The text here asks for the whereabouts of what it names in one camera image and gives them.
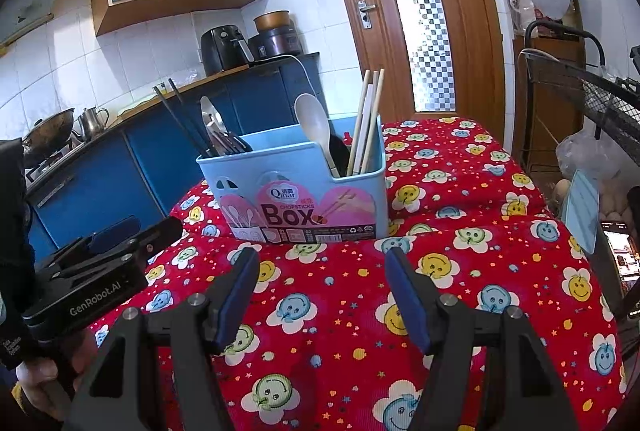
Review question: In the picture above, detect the dark rice cooker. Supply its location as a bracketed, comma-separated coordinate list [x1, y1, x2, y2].
[247, 26, 303, 60]

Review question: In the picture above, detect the silver metal knife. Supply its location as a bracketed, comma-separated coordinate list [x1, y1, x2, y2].
[200, 96, 226, 156]

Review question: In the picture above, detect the white chopstick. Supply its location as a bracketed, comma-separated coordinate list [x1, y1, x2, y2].
[354, 72, 377, 176]
[348, 71, 371, 176]

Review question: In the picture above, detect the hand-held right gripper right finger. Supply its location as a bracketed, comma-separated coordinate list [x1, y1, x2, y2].
[384, 247, 561, 431]

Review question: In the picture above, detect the gas stove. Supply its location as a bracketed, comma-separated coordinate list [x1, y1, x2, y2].
[25, 143, 83, 182]

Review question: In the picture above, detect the black metal rack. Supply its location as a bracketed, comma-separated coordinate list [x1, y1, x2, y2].
[522, 20, 640, 362]

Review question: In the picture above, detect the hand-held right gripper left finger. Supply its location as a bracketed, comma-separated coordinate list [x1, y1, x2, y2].
[62, 247, 261, 431]

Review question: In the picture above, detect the light blue plastic utensil box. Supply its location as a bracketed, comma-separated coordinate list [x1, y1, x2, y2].
[196, 115, 387, 244]

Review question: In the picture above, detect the metal kettle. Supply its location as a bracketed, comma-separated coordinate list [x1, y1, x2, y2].
[76, 107, 110, 139]

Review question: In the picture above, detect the light blue plastic board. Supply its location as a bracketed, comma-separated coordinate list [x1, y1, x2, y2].
[560, 168, 601, 257]

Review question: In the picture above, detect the black plastic spoon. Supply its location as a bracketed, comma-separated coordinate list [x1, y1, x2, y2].
[330, 133, 353, 178]

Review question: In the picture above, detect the white power cable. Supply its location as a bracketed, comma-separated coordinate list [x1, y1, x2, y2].
[280, 55, 326, 112]

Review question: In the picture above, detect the pile of pale round produce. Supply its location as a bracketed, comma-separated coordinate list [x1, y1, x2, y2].
[552, 178, 633, 222]

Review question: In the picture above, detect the blue kitchen counter cabinet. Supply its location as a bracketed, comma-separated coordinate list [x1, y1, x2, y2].
[25, 52, 328, 252]

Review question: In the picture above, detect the metal wok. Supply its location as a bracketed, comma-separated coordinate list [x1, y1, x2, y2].
[22, 107, 76, 162]

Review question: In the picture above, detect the white plastic spoon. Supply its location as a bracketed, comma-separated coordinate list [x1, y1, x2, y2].
[294, 93, 341, 176]

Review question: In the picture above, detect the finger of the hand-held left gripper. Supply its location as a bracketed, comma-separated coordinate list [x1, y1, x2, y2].
[50, 217, 184, 284]
[37, 217, 141, 269]

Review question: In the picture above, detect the black air fryer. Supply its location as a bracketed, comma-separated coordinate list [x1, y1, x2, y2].
[200, 26, 255, 78]

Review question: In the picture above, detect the brown pot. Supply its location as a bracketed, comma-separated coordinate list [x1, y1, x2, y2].
[253, 10, 292, 32]

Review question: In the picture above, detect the wooden shelf unit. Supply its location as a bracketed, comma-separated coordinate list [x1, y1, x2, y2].
[485, 0, 586, 172]

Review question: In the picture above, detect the red printed blanket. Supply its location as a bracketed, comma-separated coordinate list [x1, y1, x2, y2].
[92, 117, 628, 431]

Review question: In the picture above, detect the metal door handle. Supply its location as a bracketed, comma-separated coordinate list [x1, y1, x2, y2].
[357, 0, 377, 30]

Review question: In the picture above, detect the smartphone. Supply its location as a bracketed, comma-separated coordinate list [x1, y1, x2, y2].
[599, 218, 640, 307]

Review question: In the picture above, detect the person's left hand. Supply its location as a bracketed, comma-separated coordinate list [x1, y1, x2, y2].
[15, 328, 98, 421]

